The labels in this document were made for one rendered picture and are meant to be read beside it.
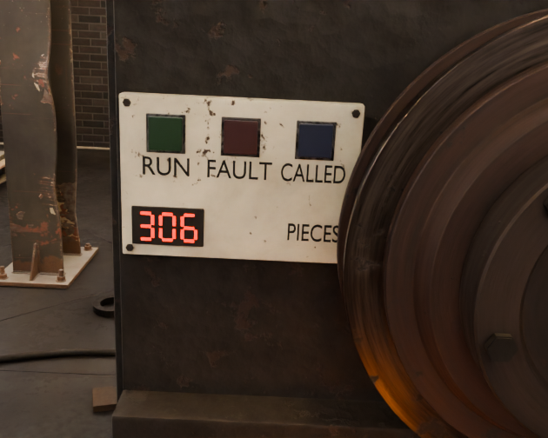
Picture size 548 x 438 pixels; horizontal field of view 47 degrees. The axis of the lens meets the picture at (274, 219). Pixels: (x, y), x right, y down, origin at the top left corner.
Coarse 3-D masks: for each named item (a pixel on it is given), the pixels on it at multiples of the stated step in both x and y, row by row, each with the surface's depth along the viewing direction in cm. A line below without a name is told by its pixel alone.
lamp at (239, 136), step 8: (224, 120) 67; (232, 120) 67; (224, 128) 67; (232, 128) 67; (240, 128) 67; (248, 128) 67; (256, 128) 67; (224, 136) 67; (232, 136) 67; (240, 136) 67; (248, 136) 67; (256, 136) 67; (224, 144) 68; (232, 144) 68; (240, 144) 68; (248, 144) 68; (256, 144) 68; (224, 152) 68; (232, 152) 68; (240, 152) 68; (248, 152) 68; (256, 152) 68
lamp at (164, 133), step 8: (152, 120) 67; (160, 120) 67; (168, 120) 67; (176, 120) 67; (152, 128) 67; (160, 128) 67; (168, 128) 67; (176, 128) 67; (152, 136) 67; (160, 136) 67; (168, 136) 67; (176, 136) 67; (152, 144) 68; (160, 144) 68; (168, 144) 68; (176, 144) 68
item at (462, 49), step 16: (528, 16) 58; (480, 32) 59; (496, 32) 58; (464, 48) 58; (432, 64) 59; (448, 64) 59; (416, 80) 59; (400, 96) 60; (400, 112) 60; (384, 128) 61; (368, 144) 61; (368, 160) 62; (352, 176) 62; (352, 192) 63; (352, 208) 63
